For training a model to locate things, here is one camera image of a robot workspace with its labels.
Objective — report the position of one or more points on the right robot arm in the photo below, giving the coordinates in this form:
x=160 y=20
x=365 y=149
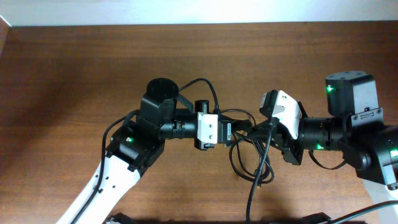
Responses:
x=351 y=95

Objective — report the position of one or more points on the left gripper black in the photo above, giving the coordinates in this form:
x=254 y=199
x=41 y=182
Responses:
x=201 y=104

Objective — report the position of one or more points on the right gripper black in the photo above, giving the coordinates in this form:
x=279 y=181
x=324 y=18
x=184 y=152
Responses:
x=290 y=145

